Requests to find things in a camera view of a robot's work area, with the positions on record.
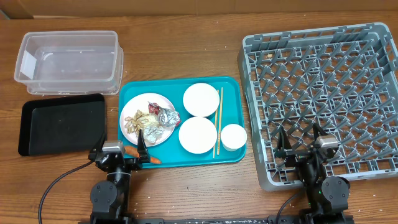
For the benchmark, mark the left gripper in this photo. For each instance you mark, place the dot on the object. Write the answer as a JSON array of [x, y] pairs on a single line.
[[136, 163]]

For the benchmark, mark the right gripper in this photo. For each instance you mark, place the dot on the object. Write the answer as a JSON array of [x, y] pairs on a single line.
[[284, 149]]

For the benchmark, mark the red snack wrapper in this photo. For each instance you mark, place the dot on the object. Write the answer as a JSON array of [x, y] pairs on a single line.
[[154, 108]]

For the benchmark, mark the large foil ball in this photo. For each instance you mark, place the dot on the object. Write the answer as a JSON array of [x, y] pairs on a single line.
[[169, 118]]

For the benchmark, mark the white cup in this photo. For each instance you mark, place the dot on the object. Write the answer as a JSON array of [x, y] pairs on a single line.
[[233, 137]]

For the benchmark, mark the white bowl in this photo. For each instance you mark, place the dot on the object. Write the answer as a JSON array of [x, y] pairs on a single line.
[[201, 100], [197, 135]]

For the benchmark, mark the small foil ball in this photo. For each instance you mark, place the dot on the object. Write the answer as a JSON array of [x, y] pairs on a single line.
[[153, 133]]

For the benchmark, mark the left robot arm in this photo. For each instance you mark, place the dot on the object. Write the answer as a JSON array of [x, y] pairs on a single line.
[[110, 198]]

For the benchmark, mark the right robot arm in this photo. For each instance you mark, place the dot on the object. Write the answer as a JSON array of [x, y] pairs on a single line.
[[327, 195]]

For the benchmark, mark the grey dishwasher rack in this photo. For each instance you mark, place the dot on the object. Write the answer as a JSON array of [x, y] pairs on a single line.
[[342, 78]]

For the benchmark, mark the orange carrot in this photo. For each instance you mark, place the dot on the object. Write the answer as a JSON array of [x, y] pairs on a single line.
[[133, 152]]

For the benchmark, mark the peanut shells pile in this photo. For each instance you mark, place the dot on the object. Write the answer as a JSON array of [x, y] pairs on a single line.
[[138, 122]]

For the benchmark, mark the white dinner plate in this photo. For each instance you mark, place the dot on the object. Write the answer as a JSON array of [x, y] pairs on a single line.
[[139, 102]]

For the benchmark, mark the black tray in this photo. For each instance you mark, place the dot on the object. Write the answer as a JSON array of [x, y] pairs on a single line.
[[61, 125]]

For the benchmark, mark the teal serving tray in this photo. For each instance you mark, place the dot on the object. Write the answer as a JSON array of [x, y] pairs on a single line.
[[170, 151]]

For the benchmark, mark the right wooden chopstick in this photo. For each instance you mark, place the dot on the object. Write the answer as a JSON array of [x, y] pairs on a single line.
[[220, 122]]

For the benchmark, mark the clear plastic bin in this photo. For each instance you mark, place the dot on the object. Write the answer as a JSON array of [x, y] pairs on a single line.
[[70, 62]]

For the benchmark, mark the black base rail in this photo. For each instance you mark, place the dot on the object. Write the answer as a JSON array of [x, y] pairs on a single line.
[[217, 221]]

